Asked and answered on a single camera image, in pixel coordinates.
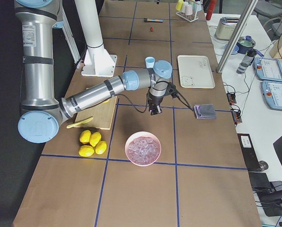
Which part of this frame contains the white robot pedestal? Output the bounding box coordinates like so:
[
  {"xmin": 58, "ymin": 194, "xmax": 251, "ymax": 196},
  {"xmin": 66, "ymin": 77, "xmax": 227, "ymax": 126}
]
[{"xmin": 74, "ymin": 0, "xmax": 117, "ymax": 78}]

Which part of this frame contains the pink plastic cup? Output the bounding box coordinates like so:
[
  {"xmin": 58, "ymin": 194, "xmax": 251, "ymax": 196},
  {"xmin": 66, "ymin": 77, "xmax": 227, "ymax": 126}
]
[{"xmin": 185, "ymin": 4, "xmax": 193, "ymax": 16}]

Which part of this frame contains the yellow plastic cup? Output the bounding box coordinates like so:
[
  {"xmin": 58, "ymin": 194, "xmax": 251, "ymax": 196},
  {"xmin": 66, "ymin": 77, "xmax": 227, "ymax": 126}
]
[{"xmin": 175, "ymin": 0, "xmax": 184, "ymax": 11}]

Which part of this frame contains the blue saucepan with lid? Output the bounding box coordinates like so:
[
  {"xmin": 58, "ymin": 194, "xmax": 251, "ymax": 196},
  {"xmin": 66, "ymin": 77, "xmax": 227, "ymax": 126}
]
[{"xmin": 237, "ymin": 35, "xmax": 256, "ymax": 54}]

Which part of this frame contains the blue teach pendant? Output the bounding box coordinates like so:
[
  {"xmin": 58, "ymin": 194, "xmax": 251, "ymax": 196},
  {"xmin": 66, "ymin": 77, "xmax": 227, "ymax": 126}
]
[
  {"xmin": 261, "ymin": 80, "xmax": 282, "ymax": 111},
  {"xmin": 253, "ymin": 57, "xmax": 282, "ymax": 82}
]

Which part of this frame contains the aluminium frame post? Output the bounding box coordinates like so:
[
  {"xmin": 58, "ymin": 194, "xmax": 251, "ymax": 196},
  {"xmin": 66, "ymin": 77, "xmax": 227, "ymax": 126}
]
[{"xmin": 216, "ymin": 0, "xmax": 258, "ymax": 73}]

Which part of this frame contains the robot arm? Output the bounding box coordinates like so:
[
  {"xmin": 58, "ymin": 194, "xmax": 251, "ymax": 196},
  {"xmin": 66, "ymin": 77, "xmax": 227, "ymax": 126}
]
[{"xmin": 14, "ymin": 0, "xmax": 172, "ymax": 143}]

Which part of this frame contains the blue bowl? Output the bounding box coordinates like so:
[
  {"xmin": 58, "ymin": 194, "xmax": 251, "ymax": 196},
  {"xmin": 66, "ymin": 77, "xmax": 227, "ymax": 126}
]
[{"xmin": 224, "ymin": 44, "xmax": 240, "ymax": 55}]

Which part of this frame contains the cream steel toaster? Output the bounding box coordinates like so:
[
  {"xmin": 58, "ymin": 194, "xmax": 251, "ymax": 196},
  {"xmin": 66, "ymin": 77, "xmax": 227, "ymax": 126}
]
[{"xmin": 215, "ymin": 17, "xmax": 239, "ymax": 41}]

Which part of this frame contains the white plastic cup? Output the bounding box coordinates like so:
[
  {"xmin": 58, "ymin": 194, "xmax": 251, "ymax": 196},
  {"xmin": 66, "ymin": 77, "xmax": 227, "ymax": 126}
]
[{"xmin": 180, "ymin": 1, "xmax": 188, "ymax": 13}]

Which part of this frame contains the cream bear serving tray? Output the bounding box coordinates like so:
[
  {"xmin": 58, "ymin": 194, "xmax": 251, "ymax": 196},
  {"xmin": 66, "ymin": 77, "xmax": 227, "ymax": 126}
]
[{"xmin": 177, "ymin": 55, "xmax": 215, "ymax": 89}]

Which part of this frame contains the red bottle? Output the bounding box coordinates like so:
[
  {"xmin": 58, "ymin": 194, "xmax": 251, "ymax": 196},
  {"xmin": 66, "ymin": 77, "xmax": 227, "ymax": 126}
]
[{"xmin": 206, "ymin": 0, "xmax": 217, "ymax": 21}]

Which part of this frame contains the light blue plastic cup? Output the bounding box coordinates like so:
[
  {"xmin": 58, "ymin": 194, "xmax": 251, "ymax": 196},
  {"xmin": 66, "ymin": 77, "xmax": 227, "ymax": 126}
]
[{"xmin": 145, "ymin": 56, "xmax": 155, "ymax": 69}]

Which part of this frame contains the yellow lemon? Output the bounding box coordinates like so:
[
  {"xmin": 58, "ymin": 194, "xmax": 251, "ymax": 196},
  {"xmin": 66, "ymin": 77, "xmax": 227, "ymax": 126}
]
[
  {"xmin": 89, "ymin": 132, "xmax": 102, "ymax": 147},
  {"xmin": 79, "ymin": 145, "xmax": 95, "ymax": 157},
  {"xmin": 95, "ymin": 140, "xmax": 107, "ymax": 155},
  {"xmin": 79, "ymin": 130, "xmax": 91, "ymax": 144}
]

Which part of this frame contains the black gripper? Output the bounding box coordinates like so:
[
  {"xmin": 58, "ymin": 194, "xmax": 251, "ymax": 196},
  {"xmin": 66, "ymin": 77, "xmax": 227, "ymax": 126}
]
[{"xmin": 148, "ymin": 93, "xmax": 163, "ymax": 115}]

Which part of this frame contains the white wire cup rack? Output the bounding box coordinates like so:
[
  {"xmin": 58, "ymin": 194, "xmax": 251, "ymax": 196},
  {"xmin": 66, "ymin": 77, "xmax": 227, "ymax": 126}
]
[{"xmin": 175, "ymin": 0, "xmax": 203, "ymax": 22}]

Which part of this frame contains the grey folded cloth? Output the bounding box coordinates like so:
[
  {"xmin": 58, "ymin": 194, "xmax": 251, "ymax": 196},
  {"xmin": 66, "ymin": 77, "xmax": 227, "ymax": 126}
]
[{"xmin": 194, "ymin": 104, "xmax": 217, "ymax": 119}]

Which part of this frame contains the bamboo cutting board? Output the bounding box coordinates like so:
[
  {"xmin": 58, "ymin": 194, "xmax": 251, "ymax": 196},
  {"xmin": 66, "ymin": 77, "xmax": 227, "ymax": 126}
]
[{"xmin": 75, "ymin": 96, "xmax": 117, "ymax": 130}]

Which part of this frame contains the yellow-green plastic knife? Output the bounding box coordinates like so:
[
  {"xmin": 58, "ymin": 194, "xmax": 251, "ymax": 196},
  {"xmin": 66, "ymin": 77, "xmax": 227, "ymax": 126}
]
[{"xmin": 66, "ymin": 117, "xmax": 93, "ymax": 129}]

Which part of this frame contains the steel muddler black tip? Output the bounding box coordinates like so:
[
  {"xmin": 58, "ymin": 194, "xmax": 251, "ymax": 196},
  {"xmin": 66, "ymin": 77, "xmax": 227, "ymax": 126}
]
[{"xmin": 143, "ymin": 18, "xmax": 164, "ymax": 23}]

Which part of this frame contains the pink bowl of ice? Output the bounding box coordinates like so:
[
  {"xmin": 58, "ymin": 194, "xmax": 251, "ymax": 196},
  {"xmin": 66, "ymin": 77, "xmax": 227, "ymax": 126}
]
[{"xmin": 125, "ymin": 131, "xmax": 161, "ymax": 167}]

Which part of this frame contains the clear water bottle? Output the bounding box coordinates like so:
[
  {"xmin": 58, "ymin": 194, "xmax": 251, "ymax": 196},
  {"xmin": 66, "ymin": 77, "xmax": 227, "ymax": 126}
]
[{"xmin": 236, "ymin": 48, "xmax": 257, "ymax": 74}]

